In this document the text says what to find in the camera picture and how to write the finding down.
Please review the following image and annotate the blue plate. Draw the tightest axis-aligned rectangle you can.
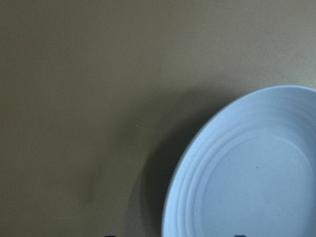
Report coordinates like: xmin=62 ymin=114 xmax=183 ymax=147
xmin=161 ymin=85 xmax=316 ymax=237

